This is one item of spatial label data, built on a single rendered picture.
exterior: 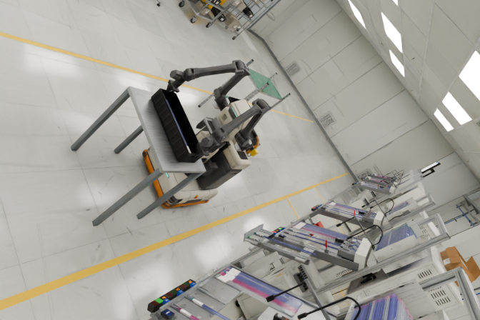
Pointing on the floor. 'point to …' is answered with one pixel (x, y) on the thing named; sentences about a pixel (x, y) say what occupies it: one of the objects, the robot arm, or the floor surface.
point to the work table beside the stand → (138, 97)
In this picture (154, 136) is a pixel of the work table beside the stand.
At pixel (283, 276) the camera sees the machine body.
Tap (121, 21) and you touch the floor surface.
